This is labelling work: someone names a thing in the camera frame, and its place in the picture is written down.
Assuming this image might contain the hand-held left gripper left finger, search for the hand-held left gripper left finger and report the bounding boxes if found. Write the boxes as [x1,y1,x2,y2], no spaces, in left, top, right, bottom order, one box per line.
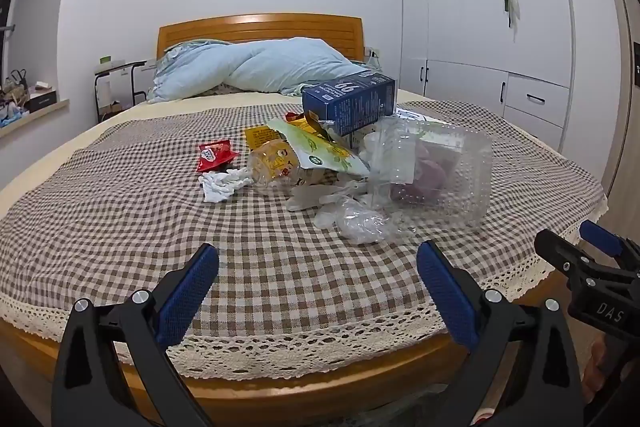
[51,243,221,427]

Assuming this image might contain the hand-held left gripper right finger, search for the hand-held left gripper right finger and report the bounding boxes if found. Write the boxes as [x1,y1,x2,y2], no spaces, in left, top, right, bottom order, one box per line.
[416,240,586,427]

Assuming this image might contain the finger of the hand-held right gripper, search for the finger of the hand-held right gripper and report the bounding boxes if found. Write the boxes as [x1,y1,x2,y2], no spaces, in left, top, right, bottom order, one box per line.
[579,220,640,270]
[534,229,626,279]

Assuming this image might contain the white tissue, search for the white tissue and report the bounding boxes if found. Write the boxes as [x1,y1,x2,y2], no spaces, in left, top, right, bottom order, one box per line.
[198,169,251,204]

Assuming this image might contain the clear plastic bag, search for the clear plastic bag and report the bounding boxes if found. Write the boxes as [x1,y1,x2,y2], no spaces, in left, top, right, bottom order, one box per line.
[315,197,396,244]

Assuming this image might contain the clear plastic clamshell container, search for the clear plastic clamshell container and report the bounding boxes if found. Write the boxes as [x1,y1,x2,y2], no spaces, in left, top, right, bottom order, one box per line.
[360,117,494,230]

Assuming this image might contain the purple cloth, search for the purple cloth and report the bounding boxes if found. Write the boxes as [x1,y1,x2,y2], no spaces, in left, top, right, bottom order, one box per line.
[390,142,448,202]

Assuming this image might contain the red snack packet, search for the red snack packet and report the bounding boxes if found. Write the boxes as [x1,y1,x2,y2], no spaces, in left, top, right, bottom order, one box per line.
[196,139,240,174]

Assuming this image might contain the clear plastic bottle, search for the clear plastic bottle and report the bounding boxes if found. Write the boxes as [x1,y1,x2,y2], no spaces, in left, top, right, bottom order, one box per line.
[246,139,306,195]

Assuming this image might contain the white plastic bag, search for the white plastic bag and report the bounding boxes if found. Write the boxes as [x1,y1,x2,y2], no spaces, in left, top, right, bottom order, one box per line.
[286,177,373,212]

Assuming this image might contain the yellow snack bag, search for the yellow snack bag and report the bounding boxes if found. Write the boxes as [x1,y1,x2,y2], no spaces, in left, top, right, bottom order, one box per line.
[243,124,288,152]

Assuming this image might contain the green white snack bag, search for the green white snack bag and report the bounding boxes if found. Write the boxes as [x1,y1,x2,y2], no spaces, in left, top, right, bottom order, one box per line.
[267,118,371,175]

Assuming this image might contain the blue carton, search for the blue carton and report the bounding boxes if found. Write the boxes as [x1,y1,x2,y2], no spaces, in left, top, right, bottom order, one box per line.
[301,68,397,150]

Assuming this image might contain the person's right hand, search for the person's right hand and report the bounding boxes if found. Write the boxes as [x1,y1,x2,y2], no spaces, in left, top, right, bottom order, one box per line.
[580,338,622,412]

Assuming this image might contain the brown checked blanket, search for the brown checked blanket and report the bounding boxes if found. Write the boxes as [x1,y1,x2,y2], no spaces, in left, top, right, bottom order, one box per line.
[0,99,608,380]

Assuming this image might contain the window sill shelf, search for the window sill shelf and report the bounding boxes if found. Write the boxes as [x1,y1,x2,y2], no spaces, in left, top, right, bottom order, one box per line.
[0,99,70,138]

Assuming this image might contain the light blue duvet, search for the light blue duvet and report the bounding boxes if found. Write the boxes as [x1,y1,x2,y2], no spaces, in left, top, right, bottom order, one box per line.
[148,38,381,104]

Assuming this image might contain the white wardrobe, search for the white wardrobe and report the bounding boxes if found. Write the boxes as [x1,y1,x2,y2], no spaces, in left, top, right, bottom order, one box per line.
[397,0,581,155]

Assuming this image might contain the black frame side table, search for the black frame side table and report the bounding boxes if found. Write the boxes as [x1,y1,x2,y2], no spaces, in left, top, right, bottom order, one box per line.
[94,59,161,124]

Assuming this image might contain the handbag with black handles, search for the handbag with black handles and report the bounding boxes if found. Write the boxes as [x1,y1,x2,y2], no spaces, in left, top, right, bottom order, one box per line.
[2,68,31,102]

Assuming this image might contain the wooden bed frame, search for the wooden bed frame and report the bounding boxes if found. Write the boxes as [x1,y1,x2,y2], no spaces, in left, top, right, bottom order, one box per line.
[0,13,571,427]

